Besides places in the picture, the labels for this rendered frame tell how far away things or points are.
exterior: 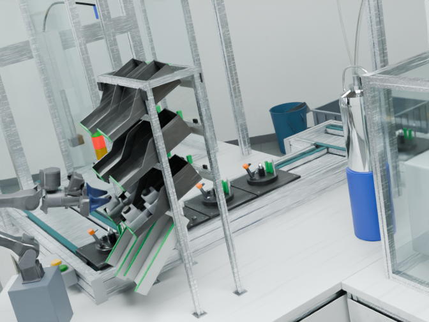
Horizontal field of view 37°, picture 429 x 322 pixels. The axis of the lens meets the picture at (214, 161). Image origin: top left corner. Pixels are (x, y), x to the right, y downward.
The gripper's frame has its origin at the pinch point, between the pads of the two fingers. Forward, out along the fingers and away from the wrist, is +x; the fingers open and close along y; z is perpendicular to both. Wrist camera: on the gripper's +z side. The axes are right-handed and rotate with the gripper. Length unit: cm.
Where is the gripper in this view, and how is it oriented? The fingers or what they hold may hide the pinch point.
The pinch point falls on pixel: (98, 196)
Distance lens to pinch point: 222.4
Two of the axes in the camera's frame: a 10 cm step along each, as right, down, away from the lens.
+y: -2.6, -3.4, 9.0
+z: 0.6, -9.4, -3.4
